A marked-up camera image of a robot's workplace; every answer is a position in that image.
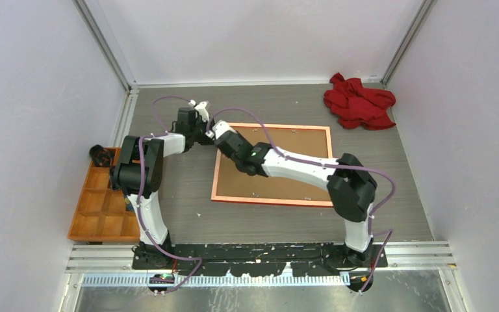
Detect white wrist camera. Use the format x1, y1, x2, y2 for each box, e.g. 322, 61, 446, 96
205, 120, 237, 140
188, 99, 210, 123

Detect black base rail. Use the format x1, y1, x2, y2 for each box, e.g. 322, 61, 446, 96
131, 242, 388, 277

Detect wooden compartment tray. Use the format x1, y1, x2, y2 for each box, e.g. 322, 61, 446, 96
67, 163, 140, 243

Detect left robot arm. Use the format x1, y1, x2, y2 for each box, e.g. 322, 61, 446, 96
110, 101, 214, 269

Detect red picture frame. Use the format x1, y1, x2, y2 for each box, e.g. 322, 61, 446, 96
211, 123, 333, 208

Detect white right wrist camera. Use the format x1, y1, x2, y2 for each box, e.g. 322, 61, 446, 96
205, 120, 237, 140

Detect red cloth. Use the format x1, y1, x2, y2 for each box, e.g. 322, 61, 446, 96
323, 73, 396, 131

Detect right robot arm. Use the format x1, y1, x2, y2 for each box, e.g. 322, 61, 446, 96
206, 129, 377, 267

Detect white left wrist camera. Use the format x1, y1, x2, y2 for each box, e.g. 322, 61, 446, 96
188, 99, 210, 123

